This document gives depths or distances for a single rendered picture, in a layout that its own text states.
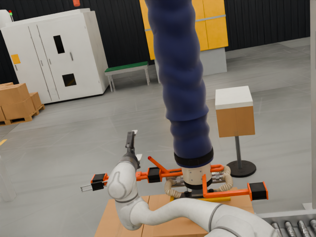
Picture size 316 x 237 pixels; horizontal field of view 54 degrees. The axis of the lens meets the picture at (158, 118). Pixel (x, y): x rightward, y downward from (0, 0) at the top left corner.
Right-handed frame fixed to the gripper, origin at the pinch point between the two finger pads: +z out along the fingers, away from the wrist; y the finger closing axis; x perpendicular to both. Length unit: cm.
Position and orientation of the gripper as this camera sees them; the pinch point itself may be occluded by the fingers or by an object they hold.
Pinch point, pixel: (137, 143)
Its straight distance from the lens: 157.8
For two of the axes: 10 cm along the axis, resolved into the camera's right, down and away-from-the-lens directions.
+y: 1.5, 9.2, 3.5
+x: 9.8, -1.0, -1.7
